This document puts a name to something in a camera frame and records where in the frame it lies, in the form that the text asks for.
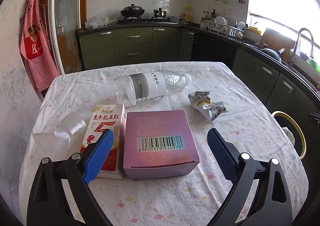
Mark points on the black gas stove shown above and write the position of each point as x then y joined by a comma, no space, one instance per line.
147,20

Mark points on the clear plastic cup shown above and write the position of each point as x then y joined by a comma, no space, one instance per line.
62,131

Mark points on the white mug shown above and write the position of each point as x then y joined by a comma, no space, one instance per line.
202,25

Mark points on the steel kitchen faucet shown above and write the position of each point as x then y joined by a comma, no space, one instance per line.
295,48

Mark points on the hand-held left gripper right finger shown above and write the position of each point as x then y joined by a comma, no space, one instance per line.
221,156

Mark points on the red checkered apron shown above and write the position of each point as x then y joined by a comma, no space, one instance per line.
35,48

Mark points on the green plastic item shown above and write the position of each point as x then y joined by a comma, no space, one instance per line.
313,65

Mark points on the yellow oil bottle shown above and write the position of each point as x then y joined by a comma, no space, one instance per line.
188,15

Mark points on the frosted glass sliding door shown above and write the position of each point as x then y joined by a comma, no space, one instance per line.
66,28

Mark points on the silver snack wrapper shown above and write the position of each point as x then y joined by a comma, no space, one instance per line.
207,107

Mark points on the clear plastic bag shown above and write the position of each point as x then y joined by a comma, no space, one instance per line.
97,22

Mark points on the pink cardboard box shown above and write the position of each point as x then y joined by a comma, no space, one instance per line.
157,128

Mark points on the clear plastic water bottle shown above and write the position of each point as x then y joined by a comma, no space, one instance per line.
150,87

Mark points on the white tissue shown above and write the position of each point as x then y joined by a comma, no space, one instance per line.
289,134

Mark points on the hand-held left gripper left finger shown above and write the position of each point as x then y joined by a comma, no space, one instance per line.
98,156

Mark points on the black wok with lid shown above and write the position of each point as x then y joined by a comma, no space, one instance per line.
132,11

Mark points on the white and red milk carton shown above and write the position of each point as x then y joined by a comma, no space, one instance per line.
100,121

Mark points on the green base cabinet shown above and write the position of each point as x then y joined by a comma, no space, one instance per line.
132,45

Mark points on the wooden cutting board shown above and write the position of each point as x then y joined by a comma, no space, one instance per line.
277,38

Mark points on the white dish rack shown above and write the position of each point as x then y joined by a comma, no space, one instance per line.
222,28

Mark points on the blue bin with yellow rim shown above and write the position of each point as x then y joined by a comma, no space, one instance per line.
301,138

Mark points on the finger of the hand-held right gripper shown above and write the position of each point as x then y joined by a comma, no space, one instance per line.
315,118

